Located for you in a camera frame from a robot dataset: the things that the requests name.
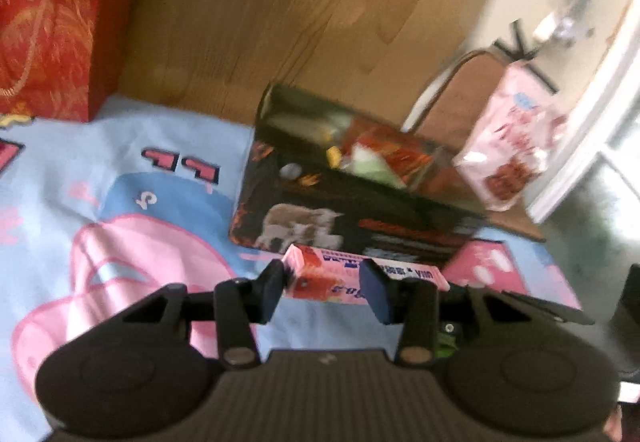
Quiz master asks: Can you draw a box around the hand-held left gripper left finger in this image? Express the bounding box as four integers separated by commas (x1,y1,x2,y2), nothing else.
120,259,287,369

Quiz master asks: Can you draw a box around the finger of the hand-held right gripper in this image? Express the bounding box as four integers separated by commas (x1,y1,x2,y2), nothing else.
499,290,597,326

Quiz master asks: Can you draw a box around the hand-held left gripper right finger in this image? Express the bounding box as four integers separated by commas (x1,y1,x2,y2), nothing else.
358,259,522,367

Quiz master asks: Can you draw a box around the pink snack box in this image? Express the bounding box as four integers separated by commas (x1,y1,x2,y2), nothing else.
280,244,452,306

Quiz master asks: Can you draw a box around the black cardboard box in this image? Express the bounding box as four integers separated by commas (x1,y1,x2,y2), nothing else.
228,81,494,269

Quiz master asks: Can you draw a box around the pale green snack packet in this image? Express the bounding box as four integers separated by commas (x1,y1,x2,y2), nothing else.
345,144,407,189

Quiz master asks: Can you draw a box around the red snack packet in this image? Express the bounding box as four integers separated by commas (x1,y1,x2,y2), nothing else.
344,118,442,189

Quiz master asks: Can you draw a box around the blue cartoon printed blanket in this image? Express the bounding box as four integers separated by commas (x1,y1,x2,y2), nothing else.
0,94,584,442

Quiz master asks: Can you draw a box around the pink snack bag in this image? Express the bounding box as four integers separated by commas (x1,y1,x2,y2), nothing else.
452,61,572,213

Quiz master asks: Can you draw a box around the brown cushioned chair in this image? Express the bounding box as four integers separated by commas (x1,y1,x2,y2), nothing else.
401,49,547,244

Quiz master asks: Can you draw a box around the black tape strip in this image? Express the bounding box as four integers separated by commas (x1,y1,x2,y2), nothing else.
492,19,559,94

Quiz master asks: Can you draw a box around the wooden headboard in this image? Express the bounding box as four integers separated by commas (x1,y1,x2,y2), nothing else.
107,0,522,134

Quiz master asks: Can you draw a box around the red gift bag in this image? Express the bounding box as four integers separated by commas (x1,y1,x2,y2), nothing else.
0,0,149,124

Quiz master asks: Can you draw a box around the white door frame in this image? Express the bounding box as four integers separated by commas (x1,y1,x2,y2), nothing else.
524,0,640,224

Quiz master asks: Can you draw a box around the white wall charger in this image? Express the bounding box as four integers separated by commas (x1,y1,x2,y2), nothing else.
531,11,577,44

